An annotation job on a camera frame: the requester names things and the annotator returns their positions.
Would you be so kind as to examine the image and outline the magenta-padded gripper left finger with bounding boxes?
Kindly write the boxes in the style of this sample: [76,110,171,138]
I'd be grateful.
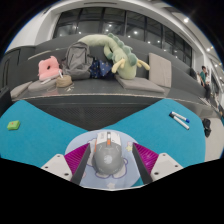
[41,143,92,186]

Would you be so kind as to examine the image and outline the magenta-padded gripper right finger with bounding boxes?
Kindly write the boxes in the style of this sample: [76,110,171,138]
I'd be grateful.
[131,142,185,186]

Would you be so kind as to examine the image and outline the grey computer mouse orange accents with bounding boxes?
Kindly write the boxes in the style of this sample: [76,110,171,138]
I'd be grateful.
[91,130,123,176]

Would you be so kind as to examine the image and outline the round light blue mouse pad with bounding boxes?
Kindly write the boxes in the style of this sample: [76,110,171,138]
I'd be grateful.
[64,128,145,190]

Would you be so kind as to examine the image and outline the white marker black cap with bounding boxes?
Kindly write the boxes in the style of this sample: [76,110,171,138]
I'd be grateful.
[168,113,190,131]

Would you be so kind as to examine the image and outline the grey stepped bench seating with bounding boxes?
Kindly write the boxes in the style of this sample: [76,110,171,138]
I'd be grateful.
[6,33,224,131]

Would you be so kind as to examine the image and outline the black bag on floor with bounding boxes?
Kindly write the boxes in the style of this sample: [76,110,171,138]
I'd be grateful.
[201,117,212,138]

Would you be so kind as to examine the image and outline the small green case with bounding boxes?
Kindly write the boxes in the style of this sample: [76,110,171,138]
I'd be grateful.
[6,119,21,131]

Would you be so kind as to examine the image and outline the flat grey seat cushion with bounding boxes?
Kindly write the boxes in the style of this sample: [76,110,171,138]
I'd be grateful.
[114,73,166,94]

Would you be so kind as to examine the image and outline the round woven straw basket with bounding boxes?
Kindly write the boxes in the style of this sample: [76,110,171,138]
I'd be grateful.
[55,74,73,89]

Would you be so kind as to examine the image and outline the round grey seat cushion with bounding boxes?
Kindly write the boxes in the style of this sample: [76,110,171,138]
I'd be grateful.
[27,77,59,93]

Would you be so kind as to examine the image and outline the small square grey cushion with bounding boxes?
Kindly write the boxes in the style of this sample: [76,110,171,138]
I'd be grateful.
[9,80,34,99]

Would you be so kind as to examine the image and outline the upright square grey cushion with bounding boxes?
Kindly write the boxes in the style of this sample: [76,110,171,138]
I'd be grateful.
[148,52,173,89]

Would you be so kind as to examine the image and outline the pink plush pillow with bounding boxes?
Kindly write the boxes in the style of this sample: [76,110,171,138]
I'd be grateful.
[37,55,61,82]

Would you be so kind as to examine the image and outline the black suitcase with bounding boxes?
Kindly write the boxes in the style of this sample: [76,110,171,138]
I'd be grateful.
[0,85,13,118]

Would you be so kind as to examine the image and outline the long green dragon plush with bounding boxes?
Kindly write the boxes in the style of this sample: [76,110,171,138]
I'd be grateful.
[78,32,151,80]

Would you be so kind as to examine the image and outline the dark blue patterned bag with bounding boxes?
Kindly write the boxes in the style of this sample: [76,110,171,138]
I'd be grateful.
[89,59,114,80]

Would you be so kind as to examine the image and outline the person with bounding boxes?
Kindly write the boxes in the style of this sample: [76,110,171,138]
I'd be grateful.
[199,65,213,103]

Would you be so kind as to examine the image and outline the grey backpack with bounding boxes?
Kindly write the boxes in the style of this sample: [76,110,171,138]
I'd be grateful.
[61,41,94,81]

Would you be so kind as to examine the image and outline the ceiling lights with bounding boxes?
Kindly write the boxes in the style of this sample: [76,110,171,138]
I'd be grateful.
[179,16,214,54]

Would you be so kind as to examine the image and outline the dark glass window wall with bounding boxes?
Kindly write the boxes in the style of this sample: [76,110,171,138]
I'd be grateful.
[53,7,194,68]

